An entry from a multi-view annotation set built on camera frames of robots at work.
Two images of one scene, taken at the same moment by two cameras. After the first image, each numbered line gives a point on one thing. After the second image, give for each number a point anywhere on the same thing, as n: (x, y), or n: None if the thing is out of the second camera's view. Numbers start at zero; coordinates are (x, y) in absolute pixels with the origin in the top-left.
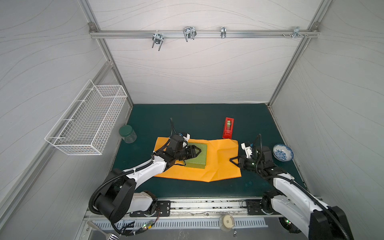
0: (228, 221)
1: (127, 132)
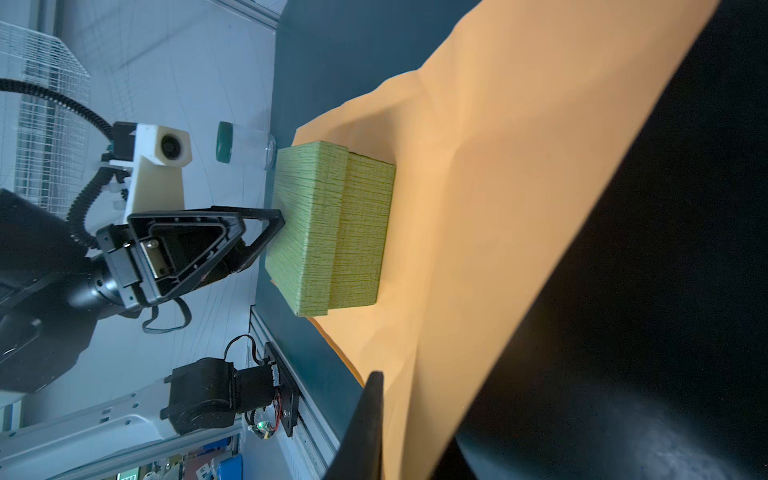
0: None
1: (241, 145)
